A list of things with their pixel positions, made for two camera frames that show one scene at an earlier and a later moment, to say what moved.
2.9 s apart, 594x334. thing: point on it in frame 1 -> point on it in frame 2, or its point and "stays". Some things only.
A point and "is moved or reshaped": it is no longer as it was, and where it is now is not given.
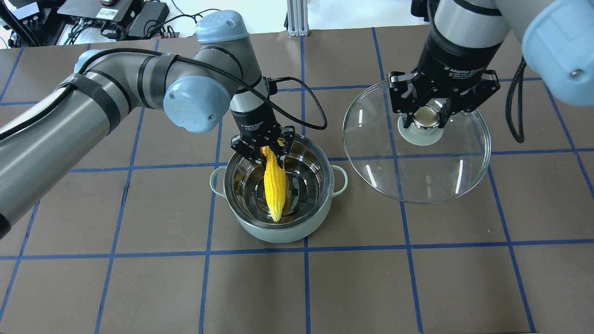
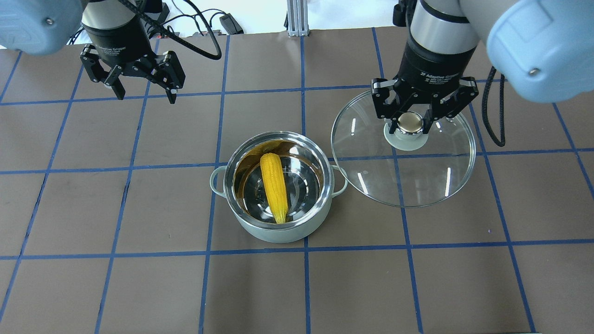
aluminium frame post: [297, 18] stays
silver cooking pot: [311, 182] stays
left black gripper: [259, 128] -> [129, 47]
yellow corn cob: [274, 183] stays
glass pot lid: [412, 166] is moved or reshaped
